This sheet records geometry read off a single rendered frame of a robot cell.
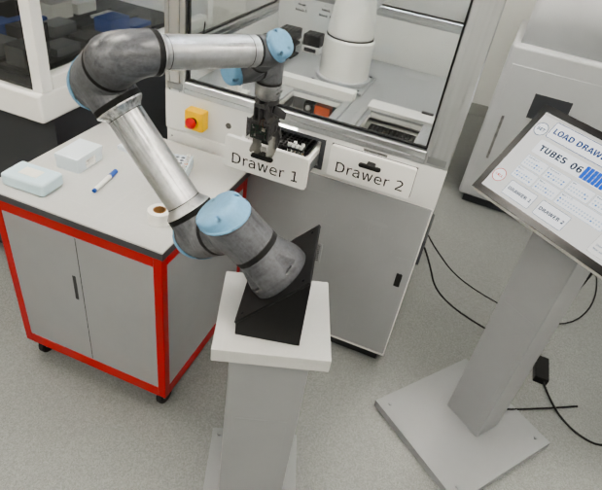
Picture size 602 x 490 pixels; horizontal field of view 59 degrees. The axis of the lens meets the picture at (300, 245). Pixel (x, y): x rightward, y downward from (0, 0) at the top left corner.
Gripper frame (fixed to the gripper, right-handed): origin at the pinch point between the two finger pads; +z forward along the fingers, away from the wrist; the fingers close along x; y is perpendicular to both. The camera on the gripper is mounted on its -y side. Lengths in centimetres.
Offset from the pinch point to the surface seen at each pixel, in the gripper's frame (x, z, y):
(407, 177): 43.6, 1.1, -15.8
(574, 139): 84, -25, -15
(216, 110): -26.5, -1.5, -17.6
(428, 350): 72, 91, -37
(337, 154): 19.8, 0.2, -15.8
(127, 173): -42.2, 14.5, 12.7
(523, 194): 77, -10, -4
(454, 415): 88, 86, -4
